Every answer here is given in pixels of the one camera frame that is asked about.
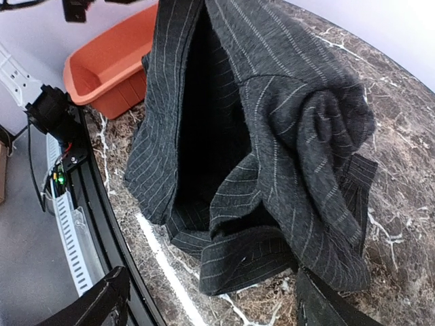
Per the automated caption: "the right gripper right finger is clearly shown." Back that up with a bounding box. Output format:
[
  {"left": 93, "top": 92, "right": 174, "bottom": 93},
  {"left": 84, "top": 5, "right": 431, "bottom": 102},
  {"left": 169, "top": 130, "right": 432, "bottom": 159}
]
[{"left": 296, "top": 268, "right": 381, "bottom": 326}]

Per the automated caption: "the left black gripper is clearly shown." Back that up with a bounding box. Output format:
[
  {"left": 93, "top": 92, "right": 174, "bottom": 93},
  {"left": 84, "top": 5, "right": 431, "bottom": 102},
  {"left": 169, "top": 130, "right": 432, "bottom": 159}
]
[{"left": 62, "top": 0, "right": 92, "bottom": 23}]

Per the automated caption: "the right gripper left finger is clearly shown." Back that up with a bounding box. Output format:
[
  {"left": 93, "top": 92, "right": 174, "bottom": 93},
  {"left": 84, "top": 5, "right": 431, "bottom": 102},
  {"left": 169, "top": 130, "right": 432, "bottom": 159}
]
[{"left": 38, "top": 266, "right": 130, "bottom": 326}]

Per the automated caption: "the black pinstriped shirt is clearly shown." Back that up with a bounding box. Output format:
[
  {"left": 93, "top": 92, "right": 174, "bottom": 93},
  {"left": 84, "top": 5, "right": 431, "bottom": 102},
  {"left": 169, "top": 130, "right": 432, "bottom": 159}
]
[{"left": 124, "top": 1, "right": 377, "bottom": 295}]

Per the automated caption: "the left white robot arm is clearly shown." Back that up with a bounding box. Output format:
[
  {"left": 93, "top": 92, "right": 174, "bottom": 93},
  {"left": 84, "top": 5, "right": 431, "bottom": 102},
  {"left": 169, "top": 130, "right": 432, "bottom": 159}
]
[{"left": 1, "top": 46, "right": 81, "bottom": 144}]

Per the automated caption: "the orange plastic bin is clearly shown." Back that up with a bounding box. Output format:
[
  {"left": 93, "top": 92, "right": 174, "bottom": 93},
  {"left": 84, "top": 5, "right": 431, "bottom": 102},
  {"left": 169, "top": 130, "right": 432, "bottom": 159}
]
[{"left": 63, "top": 3, "right": 158, "bottom": 120}]

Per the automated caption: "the black front rail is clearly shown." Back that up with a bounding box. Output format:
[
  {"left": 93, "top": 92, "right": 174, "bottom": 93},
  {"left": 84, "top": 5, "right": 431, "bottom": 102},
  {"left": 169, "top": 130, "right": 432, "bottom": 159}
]
[{"left": 69, "top": 108, "right": 166, "bottom": 325}]

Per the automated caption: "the white slotted cable duct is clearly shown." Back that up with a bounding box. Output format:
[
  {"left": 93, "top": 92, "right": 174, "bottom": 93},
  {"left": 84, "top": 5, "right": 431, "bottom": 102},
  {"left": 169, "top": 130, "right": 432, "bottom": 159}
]
[{"left": 46, "top": 135, "right": 104, "bottom": 296}]

